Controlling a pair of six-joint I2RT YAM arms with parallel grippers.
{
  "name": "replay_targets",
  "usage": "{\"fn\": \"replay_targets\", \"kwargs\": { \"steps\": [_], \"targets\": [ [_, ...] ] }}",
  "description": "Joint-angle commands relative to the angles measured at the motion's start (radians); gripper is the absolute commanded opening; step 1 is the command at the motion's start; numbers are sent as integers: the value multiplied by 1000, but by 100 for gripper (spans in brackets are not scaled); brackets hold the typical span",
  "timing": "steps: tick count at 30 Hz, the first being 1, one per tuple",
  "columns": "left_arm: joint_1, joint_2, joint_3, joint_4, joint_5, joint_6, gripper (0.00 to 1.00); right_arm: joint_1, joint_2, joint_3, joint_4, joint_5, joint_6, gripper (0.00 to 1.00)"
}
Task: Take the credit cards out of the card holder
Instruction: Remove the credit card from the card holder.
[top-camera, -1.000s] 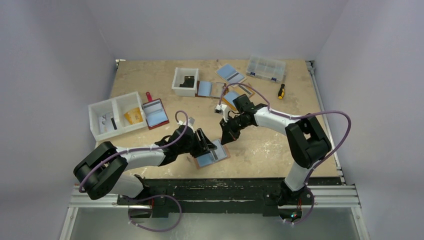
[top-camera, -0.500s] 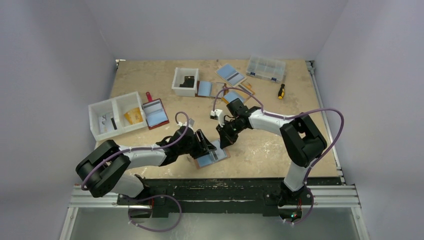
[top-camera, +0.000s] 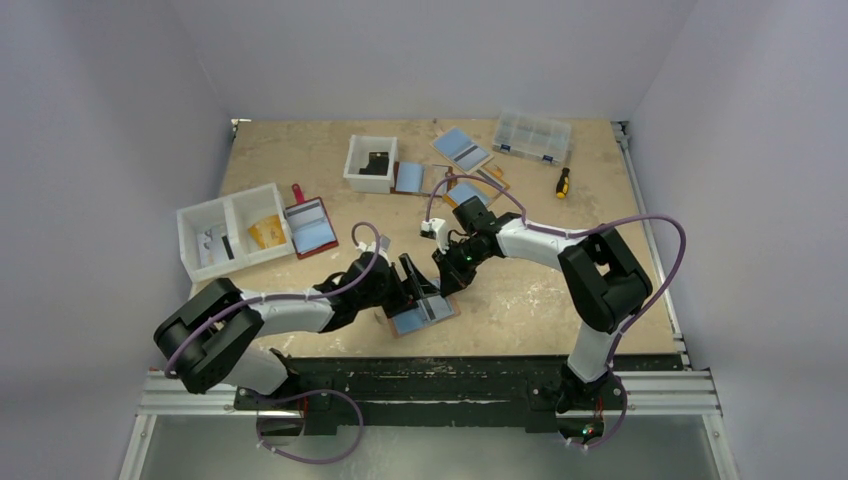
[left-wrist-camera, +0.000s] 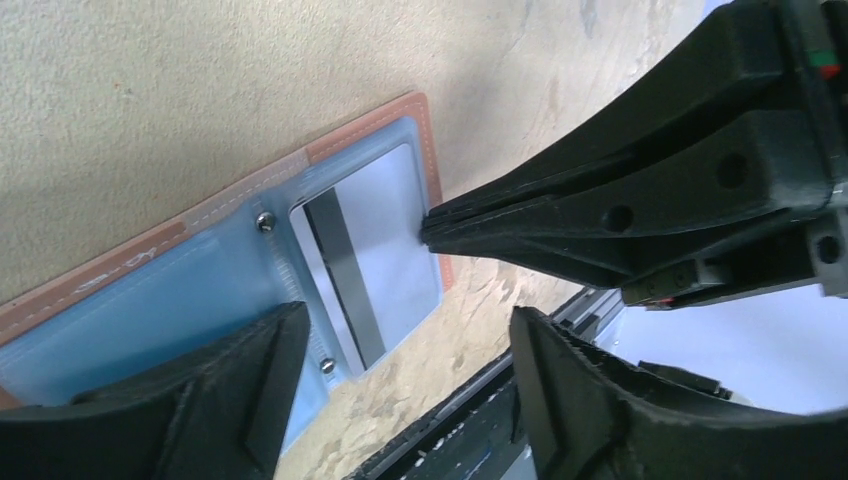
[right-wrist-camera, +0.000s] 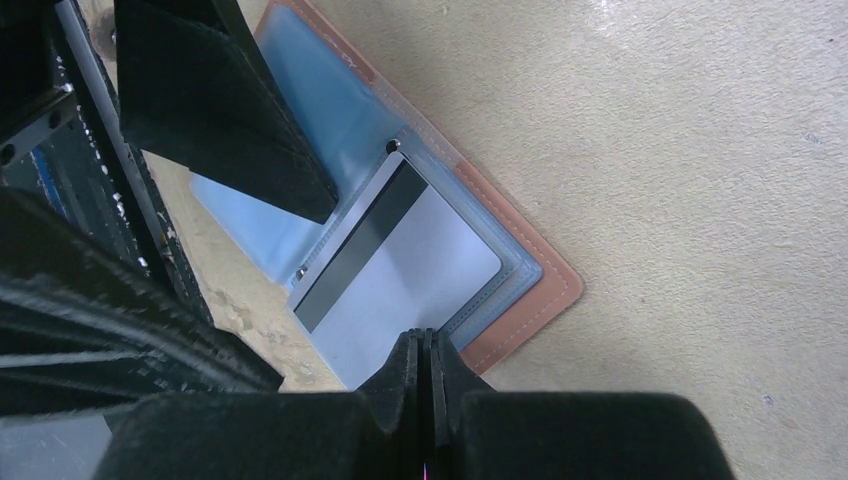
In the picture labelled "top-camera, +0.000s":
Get orange card in bin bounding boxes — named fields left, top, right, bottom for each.
left=248, top=214, right=287, bottom=250

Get red card holder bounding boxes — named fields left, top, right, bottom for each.
left=284, top=183, right=339, bottom=259

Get yellow black screwdriver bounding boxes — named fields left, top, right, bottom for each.
left=556, top=166, right=571, bottom=199

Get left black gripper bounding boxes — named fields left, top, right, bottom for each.
left=356, top=253, right=437, bottom=317

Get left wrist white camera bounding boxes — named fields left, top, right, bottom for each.
left=357, top=235, right=391, bottom=257

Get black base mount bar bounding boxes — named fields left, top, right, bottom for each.
left=234, top=354, right=683, bottom=435

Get black object in box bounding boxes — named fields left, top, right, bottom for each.
left=359, top=151, right=390, bottom=176

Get aluminium frame rail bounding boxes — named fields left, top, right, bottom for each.
left=119, top=371, right=739, bottom=479

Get dark striped card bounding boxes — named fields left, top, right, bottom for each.
left=221, top=235, right=234, bottom=260

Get pink card holder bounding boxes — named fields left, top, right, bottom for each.
left=373, top=295, right=460, bottom=338

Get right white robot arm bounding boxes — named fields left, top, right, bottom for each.
left=420, top=197, right=653, bottom=413

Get small white square box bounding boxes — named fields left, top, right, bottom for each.
left=343, top=135, right=398, bottom=194

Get white card holder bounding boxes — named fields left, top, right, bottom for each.
left=431, top=127, right=494, bottom=174

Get printed card in bin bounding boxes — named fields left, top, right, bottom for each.
left=196, top=224, right=230, bottom=268

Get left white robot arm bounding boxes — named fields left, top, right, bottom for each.
left=153, top=252, right=441, bottom=409

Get orange card holder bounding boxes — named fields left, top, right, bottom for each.
left=442, top=167, right=510, bottom=208

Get wrist white camera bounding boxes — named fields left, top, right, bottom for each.
left=357, top=235, right=391, bottom=257
left=419, top=218, right=447, bottom=241

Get clear plastic organizer box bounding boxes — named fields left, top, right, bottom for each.
left=492, top=110, right=572, bottom=165

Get brown open card holder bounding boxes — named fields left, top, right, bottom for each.
left=390, top=162, right=454, bottom=197

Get white two-compartment bin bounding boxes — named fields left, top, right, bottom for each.
left=176, top=183, right=295, bottom=283

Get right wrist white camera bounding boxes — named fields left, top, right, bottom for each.
left=419, top=218, right=447, bottom=241

